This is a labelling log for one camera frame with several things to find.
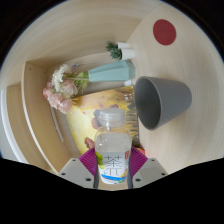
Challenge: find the pink and white flower bouquet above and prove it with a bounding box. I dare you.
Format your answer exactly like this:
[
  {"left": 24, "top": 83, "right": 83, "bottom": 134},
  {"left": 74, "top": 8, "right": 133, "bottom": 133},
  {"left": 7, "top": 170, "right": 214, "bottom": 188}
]
[{"left": 42, "top": 63, "right": 91, "bottom": 115}]

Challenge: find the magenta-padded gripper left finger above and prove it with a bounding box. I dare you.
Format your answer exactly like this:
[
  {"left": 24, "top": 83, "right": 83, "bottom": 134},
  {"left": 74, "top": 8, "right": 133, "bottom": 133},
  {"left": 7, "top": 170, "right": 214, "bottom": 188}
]
[{"left": 57, "top": 147, "right": 100, "bottom": 190}]

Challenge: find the light wooden shelf unit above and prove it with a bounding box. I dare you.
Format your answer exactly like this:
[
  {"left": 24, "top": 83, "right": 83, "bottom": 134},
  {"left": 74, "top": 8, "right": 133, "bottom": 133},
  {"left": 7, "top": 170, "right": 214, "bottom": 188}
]
[{"left": 0, "top": 61, "right": 73, "bottom": 173}]

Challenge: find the grey ceramic mug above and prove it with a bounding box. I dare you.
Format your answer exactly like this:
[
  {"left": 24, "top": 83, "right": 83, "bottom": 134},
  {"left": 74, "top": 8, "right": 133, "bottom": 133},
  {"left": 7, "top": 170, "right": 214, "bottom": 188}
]
[{"left": 134, "top": 76, "right": 193, "bottom": 131}]

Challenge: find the teal faceted vase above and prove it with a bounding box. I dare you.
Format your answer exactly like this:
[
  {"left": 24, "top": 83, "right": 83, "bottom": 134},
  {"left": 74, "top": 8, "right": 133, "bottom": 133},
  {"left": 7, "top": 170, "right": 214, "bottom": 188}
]
[{"left": 87, "top": 59, "right": 137, "bottom": 83}]

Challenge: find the clear plastic drink bottle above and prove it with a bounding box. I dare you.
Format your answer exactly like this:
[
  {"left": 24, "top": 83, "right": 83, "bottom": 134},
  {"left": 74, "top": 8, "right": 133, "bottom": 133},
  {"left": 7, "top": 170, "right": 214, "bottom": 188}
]
[{"left": 94, "top": 107, "right": 133, "bottom": 186}]

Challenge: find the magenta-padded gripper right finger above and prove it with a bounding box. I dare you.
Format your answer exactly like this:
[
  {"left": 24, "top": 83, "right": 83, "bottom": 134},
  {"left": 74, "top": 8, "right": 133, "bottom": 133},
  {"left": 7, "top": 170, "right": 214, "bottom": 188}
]
[{"left": 126, "top": 146, "right": 169, "bottom": 190}]

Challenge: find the yellow poppy flower painting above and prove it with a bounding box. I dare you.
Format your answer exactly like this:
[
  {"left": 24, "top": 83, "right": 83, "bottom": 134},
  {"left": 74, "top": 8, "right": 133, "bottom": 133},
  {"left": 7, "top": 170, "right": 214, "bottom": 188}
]
[{"left": 65, "top": 85, "right": 141, "bottom": 156}]

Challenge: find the flat round red coaster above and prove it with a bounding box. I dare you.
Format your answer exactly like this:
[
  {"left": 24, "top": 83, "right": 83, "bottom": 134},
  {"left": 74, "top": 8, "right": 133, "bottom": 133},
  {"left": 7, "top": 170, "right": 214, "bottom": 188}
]
[{"left": 152, "top": 18, "right": 177, "bottom": 46}]

